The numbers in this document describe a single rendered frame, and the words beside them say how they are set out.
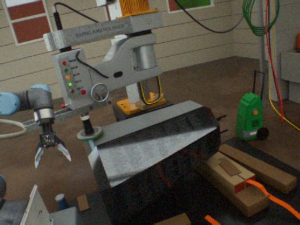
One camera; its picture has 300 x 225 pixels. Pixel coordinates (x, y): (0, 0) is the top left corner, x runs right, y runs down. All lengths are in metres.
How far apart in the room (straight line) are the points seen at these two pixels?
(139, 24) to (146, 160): 1.07
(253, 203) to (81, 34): 1.88
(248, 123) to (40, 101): 2.58
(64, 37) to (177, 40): 6.89
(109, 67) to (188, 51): 6.86
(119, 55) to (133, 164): 0.84
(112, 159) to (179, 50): 6.94
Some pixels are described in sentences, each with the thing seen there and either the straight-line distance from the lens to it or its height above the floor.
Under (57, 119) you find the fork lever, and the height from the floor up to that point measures 1.12.
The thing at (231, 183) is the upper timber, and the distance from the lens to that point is 2.20.
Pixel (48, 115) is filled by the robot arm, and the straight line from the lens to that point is 1.10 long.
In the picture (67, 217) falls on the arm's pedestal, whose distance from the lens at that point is 1.27.
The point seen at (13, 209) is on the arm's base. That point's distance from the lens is 1.07.
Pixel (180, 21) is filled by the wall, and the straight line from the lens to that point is 8.46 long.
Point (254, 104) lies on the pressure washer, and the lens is 3.10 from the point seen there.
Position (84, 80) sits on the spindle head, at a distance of 1.77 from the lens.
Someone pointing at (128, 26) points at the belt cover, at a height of 1.65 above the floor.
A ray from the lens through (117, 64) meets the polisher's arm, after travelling 1.88.
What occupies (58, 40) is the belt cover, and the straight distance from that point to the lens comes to 1.73.
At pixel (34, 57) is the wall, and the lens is 8.01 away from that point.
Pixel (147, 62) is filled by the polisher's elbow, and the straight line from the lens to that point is 2.04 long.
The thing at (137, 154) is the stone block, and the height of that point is 0.72.
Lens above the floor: 1.62
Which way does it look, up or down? 21 degrees down
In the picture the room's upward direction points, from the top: 11 degrees counter-clockwise
